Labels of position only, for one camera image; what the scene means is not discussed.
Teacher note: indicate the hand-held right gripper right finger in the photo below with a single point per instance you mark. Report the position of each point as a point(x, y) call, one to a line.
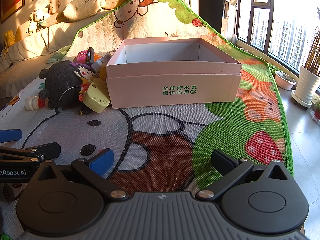
point(223, 160)

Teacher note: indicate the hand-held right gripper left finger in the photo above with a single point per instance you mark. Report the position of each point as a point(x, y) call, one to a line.
point(102, 160)

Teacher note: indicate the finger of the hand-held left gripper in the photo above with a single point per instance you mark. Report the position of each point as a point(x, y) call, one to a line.
point(10, 135)
point(47, 149)

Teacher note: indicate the black plush toy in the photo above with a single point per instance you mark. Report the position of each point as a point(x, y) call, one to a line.
point(60, 82)

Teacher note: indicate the pink cardboard box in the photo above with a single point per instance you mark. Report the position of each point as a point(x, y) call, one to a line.
point(175, 90)

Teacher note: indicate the orange plastic toy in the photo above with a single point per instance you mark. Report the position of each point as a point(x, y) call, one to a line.
point(103, 73)

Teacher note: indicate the pink plastic mesh basket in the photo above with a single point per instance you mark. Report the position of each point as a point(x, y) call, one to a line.
point(82, 55)

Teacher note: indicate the small white red bottle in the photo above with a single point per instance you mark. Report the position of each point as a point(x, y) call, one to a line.
point(32, 103)

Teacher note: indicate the pale yellow plastic toy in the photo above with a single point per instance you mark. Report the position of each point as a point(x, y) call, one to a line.
point(96, 97)

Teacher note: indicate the colourful flower charm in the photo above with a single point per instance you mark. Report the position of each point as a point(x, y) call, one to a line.
point(83, 92)

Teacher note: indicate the printed cartoon play mat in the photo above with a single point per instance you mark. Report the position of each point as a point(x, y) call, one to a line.
point(162, 130)

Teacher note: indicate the purple white cartoon figure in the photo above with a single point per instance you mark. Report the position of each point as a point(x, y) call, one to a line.
point(83, 72)

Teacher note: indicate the green white cloth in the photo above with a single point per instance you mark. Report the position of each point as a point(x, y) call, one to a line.
point(58, 55)

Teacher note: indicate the beige covered sofa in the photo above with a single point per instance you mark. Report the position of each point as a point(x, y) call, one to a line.
point(37, 45)

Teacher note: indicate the yellow plush toy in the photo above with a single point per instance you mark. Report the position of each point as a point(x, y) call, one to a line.
point(8, 40)

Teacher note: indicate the wheeled plant stand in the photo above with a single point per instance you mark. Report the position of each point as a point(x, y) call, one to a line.
point(301, 102)

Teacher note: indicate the grey cylindrical bottle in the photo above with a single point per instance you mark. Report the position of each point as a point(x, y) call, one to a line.
point(101, 62)

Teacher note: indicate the small white planter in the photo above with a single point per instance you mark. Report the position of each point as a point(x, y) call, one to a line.
point(285, 82)

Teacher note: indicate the black plastic toy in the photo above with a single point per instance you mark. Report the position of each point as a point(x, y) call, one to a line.
point(90, 55)

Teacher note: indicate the small plant red pot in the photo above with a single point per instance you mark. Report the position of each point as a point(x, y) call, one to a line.
point(317, 113)

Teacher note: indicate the potted palm white pot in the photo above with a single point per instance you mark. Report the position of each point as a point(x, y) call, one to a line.
point(306, 85)

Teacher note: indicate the white stuffed animal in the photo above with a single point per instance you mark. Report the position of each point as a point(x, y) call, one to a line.
point(37, 17)

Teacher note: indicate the beige stuffed animal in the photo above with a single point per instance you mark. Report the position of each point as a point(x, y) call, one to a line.
point(55, 6)

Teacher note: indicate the cream pillow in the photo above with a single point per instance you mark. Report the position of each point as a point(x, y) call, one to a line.
point(85, 7)

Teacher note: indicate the black framed window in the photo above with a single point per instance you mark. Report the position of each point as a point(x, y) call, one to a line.
point(270, 17)

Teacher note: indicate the orange pillow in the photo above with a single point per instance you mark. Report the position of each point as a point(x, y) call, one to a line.
point(115, 3)

